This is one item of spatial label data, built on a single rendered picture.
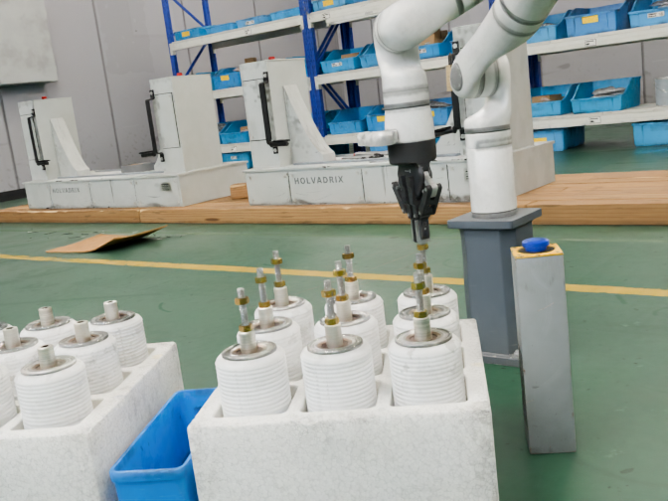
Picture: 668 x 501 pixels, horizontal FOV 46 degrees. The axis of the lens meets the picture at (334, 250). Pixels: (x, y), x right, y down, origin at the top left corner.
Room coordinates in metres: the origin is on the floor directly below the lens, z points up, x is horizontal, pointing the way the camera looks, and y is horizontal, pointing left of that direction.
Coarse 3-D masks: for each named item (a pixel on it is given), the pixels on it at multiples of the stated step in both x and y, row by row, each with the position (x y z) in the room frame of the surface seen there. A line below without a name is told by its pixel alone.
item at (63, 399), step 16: (80, 368) 1.07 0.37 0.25; (16, 384) 1.05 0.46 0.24; (32, 384) 1.03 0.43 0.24; (48, 384) 1.03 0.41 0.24; (64, 384) 1.04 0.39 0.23; (80, 384) 1.06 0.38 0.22; (32, 400) 1.03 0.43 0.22; (48, 400) 1.03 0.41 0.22; (64, 400) 1.04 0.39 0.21; (80, 400) 1.05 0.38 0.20; (32, 416) 1.03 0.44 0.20; (48, 416) 1.03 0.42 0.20; (64, 416) 1.03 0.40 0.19; (80, 416) 1.05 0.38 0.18
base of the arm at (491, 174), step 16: (480, 144) 1.57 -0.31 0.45; (496, 144) 1.56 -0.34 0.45; (480, 160) 1.57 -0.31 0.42; (496, 160) 1.56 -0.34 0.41; (512, 160) 1.58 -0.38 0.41; (480, 176) 1.57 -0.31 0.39; (496, 176) 1.56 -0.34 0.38; (512, 176) 1.58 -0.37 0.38; (480, 192) 1.57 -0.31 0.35; (496, 192) 1.56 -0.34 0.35; (512, 192) 1.57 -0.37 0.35; (480, 208) 1.57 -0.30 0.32; (496, 208) 1.56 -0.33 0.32; (512, 208) 1.57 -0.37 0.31
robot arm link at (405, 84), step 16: (384, 48) 1.24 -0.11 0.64; (416, 48) 1.25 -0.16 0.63; (384, 64) 1.24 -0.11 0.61; (400, 64) 1.24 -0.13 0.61; (416, 64) 1.24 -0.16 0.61; (384, 80) 1.22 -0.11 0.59; (400, 80) 1.19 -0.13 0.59; (416, 80) 1.20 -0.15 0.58; (384, 96) 1.22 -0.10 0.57; (400, 96) 1.20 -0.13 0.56; (416, 96) 1.19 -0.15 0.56
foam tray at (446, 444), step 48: (384, 384) 1.03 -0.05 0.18; (480, 384) 0.99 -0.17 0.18; (192, 432) 0.96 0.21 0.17; (240, 432) 0.95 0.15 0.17; (288, 432) 0.95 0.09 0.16; (336, 432) 0.94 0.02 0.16; (384, 432) 0.93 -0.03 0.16; (432, 432) 0.92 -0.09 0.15; (480, 432) 0.91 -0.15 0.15; (240, 480) 0.96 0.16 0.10; (288, 480) 0.95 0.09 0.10; (336, 480) 0.94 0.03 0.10; (384, 480) 0.93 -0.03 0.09; (432, 480) 0.92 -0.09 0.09; (480, 480) 0.91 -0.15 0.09
